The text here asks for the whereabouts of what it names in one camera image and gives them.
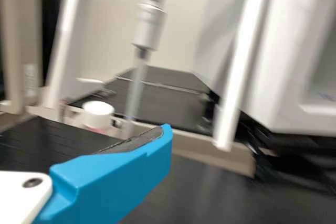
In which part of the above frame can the white pipette stand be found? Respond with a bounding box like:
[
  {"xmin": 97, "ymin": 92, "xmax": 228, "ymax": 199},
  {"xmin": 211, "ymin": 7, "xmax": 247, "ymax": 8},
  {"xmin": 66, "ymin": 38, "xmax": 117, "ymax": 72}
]
[{"xmin": 43, "ymin": 0, "xmax": 274, "ymax": 153}]

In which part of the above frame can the pipette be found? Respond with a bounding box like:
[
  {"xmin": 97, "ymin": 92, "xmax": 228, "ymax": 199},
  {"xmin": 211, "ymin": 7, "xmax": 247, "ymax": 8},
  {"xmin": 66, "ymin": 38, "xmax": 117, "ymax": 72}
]
[{"xmin": 125, "ymin": 0, "xmax": 169, "ymax": 137}]

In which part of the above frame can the white incubator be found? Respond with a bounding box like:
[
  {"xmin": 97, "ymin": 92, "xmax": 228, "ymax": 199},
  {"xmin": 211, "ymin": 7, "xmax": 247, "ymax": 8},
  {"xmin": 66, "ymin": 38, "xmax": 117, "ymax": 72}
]
[{"xmin": 245, "ymin": 0, "xmax": 336, "ymax": 137}]

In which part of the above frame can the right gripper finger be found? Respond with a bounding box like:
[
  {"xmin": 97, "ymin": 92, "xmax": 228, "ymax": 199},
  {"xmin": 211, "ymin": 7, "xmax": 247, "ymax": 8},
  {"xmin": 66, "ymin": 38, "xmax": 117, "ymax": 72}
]
[{"xmin": 39, "ymin": 123, "xmax": 173, "ymax": 224}]

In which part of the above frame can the white-capped bottle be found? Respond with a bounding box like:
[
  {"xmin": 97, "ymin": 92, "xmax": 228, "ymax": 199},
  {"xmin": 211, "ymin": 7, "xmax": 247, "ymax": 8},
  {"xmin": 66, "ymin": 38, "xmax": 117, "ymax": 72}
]
[{"xmin": 80, "ymin": 100, "xmax": 116, "ymax": 133}]

